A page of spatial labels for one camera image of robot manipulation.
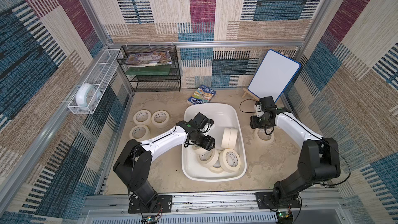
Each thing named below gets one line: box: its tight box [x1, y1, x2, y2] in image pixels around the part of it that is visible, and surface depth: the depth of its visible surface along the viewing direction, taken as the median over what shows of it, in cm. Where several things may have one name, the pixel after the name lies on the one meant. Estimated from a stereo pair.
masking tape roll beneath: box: [253, 128, 275, 144], surface depth 93 cm
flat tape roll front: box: [207, 165, 224, 174], surface depth 82 cm
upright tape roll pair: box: [220, 127, 239, 149], surface depth 85 cm
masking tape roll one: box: [151, 109, 170, 129], surface depth 105 cm
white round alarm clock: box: [75, 82, 102, 108], surface depth 64 cm
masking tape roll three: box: [133, 109, 152, 126], surface depth 106 cm
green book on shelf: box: [124, 65, 172, 76], surface depth 96 cm
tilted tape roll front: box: [218, 148, 241, 173], surface depth 84 cm
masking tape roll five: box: [129, 124, 151, 143], surface depth 98 cm
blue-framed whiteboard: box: [247, 49, 302, 104], surface depth 92 cm
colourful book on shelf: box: [124, 50, 173, 68], surface depth 83 cm
